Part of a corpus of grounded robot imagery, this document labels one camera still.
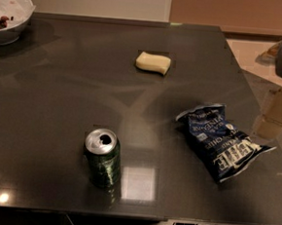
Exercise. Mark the green soda can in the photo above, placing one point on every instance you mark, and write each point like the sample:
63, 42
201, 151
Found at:
102, 150

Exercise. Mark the yellow sponge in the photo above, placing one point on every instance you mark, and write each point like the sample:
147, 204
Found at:
152, 62

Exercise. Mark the white bowl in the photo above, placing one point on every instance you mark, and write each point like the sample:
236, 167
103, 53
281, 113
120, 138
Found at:
10, 29

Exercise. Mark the white napkin in bowl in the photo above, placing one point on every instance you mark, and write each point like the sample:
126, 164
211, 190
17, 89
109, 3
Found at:
12, 9

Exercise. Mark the blue chip bag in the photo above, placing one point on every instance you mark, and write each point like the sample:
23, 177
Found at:
221, 146

